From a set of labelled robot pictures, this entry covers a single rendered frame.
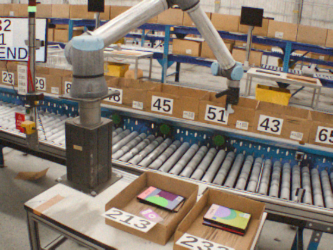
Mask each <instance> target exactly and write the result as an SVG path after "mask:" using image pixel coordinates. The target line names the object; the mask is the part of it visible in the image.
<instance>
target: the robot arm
mask: <svg viewBox="0 0 333 250"><path fill-rule="evenodd" d="M174 5H178V6H179V8H180V9H181V11H182V12H185V13H187V14H188V15H189V17H190V18H191V20H192V22H193V23H194V24H195V26H196V27H197V29H198V31H199V33H201V35H202V36H203V38H204V40H205V41H206V43H207V44H208V46H209V48H210V49H211V51H212V52H213V53H214V55H215V56H216V59H217V60H218V61H219V62H213V63H212V65H211V73H212V75H213V76H219V77H224V78H227V83H226V85H227V88H228V89H226V90H223V91H221V92H217V93H216V94H215V98H216V99H217V98H220V97H222V96H224V95H226V98H225V115H226V117H227V114H228V113H233V112H234V110H232V109H231V105H232V104H233V105H237V104H238V103H239V101H238V100H239V92H240V79H241V78H242V77H243V68H242V63H241V62H237V61H235V60H234V59H233V57H232V55H231V54H230V52H229V50H228V49H227V48H226V46H225V44H224V43H223V41H222V39H221V37H220V35H219V34H218V32H217V31H216V30H215V28H214V26H213V24H212V23H211V21H210V20H209V18H208V17H207V15H206V13H205V11H204V10H203V9H202V7H201V6H200V0H144V1H142V2H140V3H139V4H137V5H135V6H134V7H133V8H130V9H129V10H128V11H125V12H123V13H122V14H120V15H119V16H117V17H115V18H114V19H112V20H111V21H109V22H107V23H106V24H104V25H103V26H101V27H100V28H98V29H96V30H95V31H93V32H90V31H87V32H85V33H83V34H82V35H80V36H76V37H73V38H72V40H71V41H69V42H68V43H67V45H66V46H65V49H64V56H65V59H66V61H67V63H69V64H71V65H72V68H73V81H72V84H71V87H70V90H69V94H70V96H71V97H73V98H75V97H76V98H97V97H101V96H105V95H107V94H108V93H109V90H108V87H107V84H106V80H105V76H104V62H103V58H104V49H105V48H107V47H108V46H110V45H111V44H112V43H114V42H115V41H116V40H118V39H121V38H122V37H123V36H125V35H126V34H128V33H130V32H131V31H132V30H134V29H136V28H137V27H139V26H140V25H142V24H144V23H145V22H147V21H149V20H151V19H152V18H154V17H156V16H157V15H158V14H160V13H161V12H163V11H166V10H168V9H170V8H171V7H173V6H174Z"/></svg>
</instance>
